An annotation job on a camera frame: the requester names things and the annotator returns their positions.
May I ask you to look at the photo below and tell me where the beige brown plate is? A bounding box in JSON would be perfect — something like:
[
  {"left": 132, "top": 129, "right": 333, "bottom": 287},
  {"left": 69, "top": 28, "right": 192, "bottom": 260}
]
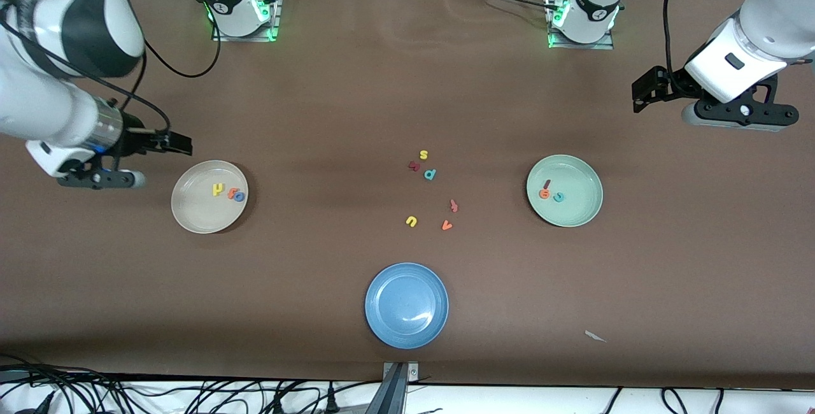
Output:
[{"left": 171, "top": 160, "right": 250, "bottom": 234}]

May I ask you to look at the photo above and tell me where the pale green plate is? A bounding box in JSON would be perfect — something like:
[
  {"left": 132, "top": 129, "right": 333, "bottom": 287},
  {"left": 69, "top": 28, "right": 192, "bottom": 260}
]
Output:
[{"left": 526, "top": 154, "right": 604, "bottom": 228}]

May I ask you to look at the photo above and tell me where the brown table cover sheet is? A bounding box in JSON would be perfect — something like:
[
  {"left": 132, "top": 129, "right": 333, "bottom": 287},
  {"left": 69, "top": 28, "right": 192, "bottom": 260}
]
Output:
[{"left": 0, "top": 0, "right": 815, "bottom": 390}]

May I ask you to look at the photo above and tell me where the blue plate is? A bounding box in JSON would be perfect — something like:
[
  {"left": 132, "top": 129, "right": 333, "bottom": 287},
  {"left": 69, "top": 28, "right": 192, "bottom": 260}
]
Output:
[{"left": 364, "top": 262, "right": 450, "bottom": 350}]

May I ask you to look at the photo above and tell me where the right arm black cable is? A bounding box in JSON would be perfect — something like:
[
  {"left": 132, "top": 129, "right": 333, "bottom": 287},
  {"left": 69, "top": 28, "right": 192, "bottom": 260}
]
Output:
[{"left": 0, "top": 0, "right": 222, "bottom": 138}]

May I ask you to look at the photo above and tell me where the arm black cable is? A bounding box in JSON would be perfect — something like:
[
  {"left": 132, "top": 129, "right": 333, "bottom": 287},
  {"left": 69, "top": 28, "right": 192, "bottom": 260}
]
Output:
[
  {"left": 0, "top": 0, "right": 222, "bottom": 138},
  {"left": 662, "top": 0, "right": 688, "bottom": 87}
]

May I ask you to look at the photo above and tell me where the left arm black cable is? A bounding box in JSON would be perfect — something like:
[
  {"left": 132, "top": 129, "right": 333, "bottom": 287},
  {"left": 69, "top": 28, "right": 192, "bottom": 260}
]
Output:
[{"left": 662, "top": 0, "right": 688, "bottom": 87}]

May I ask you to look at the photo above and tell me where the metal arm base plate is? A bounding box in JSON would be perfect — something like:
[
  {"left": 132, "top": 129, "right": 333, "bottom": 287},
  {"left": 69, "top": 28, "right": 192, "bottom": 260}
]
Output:
[
  {"left": 548, "top": 0, "right": 615, "bottom": 50},
  {"left": 212, "top": 0, "right": 281, "bottom": 42}
]

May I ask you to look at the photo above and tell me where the black cable tangle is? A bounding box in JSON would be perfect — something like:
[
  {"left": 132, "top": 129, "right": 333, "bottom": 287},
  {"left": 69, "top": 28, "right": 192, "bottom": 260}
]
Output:
[{"left": 0, "top": 353, "right": 383, "bottom": 414}]

